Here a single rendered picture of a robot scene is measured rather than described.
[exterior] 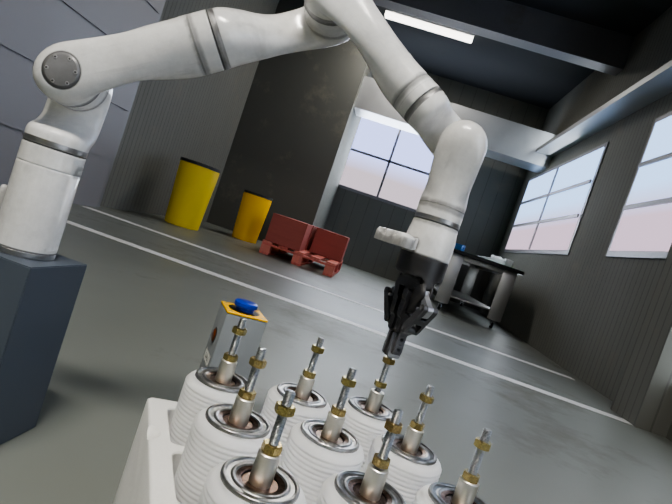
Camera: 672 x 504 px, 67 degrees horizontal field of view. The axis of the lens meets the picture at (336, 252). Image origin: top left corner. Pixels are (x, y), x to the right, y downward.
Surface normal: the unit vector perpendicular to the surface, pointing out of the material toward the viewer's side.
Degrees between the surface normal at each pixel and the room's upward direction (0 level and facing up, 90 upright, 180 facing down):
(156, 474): 0
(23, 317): 90
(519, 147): 90
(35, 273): 90
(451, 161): 107
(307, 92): 90
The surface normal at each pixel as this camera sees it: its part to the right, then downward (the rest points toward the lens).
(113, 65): 0.23, 0.27
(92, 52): 0.12, -0.11
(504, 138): -0.10, 0.01
